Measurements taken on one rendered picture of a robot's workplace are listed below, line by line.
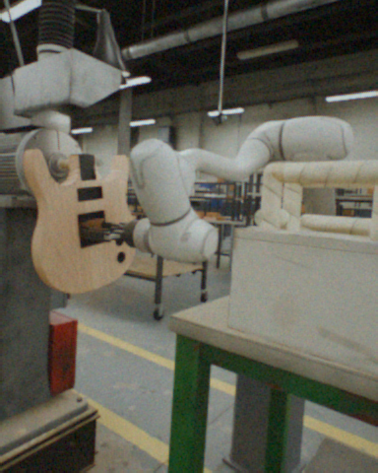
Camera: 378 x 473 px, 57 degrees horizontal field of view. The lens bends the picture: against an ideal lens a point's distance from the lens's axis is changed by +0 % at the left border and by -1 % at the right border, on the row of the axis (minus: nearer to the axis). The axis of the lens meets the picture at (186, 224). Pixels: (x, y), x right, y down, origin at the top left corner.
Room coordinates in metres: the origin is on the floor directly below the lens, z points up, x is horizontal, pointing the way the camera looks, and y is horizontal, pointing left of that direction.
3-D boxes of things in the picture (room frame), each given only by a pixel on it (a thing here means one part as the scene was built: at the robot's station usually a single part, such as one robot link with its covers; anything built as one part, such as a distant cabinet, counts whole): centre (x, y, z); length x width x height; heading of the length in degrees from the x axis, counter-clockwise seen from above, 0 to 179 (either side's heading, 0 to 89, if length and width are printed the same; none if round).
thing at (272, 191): (0.57, -0.14, 1.15); 0.03 x 0.03 x 0.09
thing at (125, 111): (11.18, 2.16, 2.99); 0.41 x 0.41 x 5.98; 53
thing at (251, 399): (1.50, -0.42, 0.35); 0.28 x 0.28 x 0.70; 46
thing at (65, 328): (1.51, 0.57, 0.49); 0.25 x 0.12 x 0.37; 53
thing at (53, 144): (1.34, 0.61, 1.25); 0.41 x 0.27 x 0.26; 53
